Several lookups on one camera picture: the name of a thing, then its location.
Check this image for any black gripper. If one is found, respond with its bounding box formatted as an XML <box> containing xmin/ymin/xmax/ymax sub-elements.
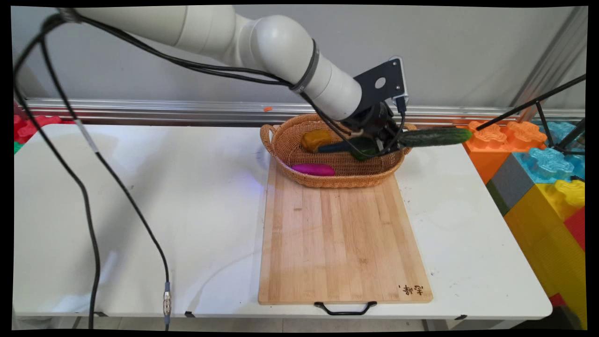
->
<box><xmin>349</xmin><ymin>103</ymin><xmax>404</xmax><ymax>156</ymax></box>

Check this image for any dark green cucumber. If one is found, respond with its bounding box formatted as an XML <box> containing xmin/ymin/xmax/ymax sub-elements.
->
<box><xmin>399</xmin><ymin>127</ymin><xmax>473</xmax><ymax>148</ymax></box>

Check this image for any dark teal long vegetable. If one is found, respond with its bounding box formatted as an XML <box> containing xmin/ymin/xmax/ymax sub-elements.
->
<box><xmin>318</xmin><ymin>138</ymin><xmax>363</xmax><ymax>154</ymax></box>

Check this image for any woven wicker basket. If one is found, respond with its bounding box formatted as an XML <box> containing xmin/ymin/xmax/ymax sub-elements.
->
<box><xmin>260</xmin><ymin>113</ymin><xmax>417</xmax><ymax>189</ymax></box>

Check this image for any yellow bell pepper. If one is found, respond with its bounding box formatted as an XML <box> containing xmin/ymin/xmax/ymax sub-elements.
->
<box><xmin>301</xmin><ymin>130</ymin><xmax>333</xmax><ymax>153</ymax></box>

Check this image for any purple eggplant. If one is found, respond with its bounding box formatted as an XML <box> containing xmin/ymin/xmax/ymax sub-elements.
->
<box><xmin>292</xmin><ymin>163</ymin><xmax>336</xmax><ymax>176</ymax></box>

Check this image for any orange foam block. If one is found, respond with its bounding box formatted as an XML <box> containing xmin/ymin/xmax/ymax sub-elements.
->
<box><xmin>456</xmin><ymin>120</ymin><xmax>548</xmax><ymax>185</ymax></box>

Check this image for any bamboo cutting board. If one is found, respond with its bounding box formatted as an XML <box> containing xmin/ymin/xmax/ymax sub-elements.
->
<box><xmin>258</xmin><ymin>157</ymin><xmax>433</xmax><ymax>305</ymax></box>

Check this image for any grey foam block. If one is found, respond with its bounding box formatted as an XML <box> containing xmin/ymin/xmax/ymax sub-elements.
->
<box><xmin>486</xmin><ymin>154</ymin><xmax>537</xmax><ymax>216</ymax></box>

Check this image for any black tripod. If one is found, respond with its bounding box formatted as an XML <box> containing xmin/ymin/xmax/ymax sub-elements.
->
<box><xmin>475</xmin><ymin>74</ymin><xmax>586</xmax><ymax>156</ymax></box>

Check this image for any blue foam block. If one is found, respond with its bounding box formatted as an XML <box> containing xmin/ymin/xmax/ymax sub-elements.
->
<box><xmin>512</xmin><ymin>147</ymin><xmax>585</xmax><ymax>181</ymax></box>
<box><xmin>538</xmin><ymin>121</ymin><xmax>585</xmax><ymax>147</ymax></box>

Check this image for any small red foam block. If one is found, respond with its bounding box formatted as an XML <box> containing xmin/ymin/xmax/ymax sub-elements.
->
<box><xmin>564</xmin><ymin>206</ymin><xmax>586</xmax><ymax>251</ymax></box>

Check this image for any red foam puzzle block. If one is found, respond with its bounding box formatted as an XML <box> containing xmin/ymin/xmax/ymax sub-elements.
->
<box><xmin>14</xmin><ymin>115</ymin><xmax>64</xmax><ymax>145</ymax></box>

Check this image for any black camera cable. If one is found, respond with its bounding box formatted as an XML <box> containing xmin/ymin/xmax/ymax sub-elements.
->
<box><xmin>396</xmin><ymin>96</ymin><xmax>408</xmax><ymax>141</ymax></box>

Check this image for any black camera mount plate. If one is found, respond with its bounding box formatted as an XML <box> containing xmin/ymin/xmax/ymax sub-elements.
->
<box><xmin>353</xmin><ymin>59</ymin><xmax>404</xmax><ymax>110</ymax></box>

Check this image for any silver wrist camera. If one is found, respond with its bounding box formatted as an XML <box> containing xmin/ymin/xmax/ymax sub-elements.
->
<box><xmin>388</xmin><ymin>56</ymin><xmax>410</xmax><ymax>106</ymax></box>

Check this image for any black cutting board handle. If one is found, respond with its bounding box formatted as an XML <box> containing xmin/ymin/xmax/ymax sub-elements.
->
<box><xmin>314</xmin><ymin>301</ymin><xmax>378</xmax><ymax>316</ymax></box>

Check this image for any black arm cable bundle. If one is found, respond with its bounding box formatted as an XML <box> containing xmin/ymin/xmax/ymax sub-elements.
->
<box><xmin>70</xmin><ymin>13</ymin><xmax>404</xmax><ymax>159</ymax></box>

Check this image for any aluminium rail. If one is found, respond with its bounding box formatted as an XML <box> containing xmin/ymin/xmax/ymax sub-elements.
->
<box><xmin>23</xmin><ymin>97</ymin><xmax>585</xmax><ymax>127</ymax></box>

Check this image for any cable with metal connector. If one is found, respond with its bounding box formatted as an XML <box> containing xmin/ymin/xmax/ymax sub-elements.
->
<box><xmin>40</xmin><ymin>28</ymin><xmax>172</xmax><ymax>330</ymax></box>

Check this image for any thick black cable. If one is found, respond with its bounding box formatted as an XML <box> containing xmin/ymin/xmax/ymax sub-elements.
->
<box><xmin>13</xmin><ymin>14</ymin><xmax>102</xmax><ymax>330</ymax></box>

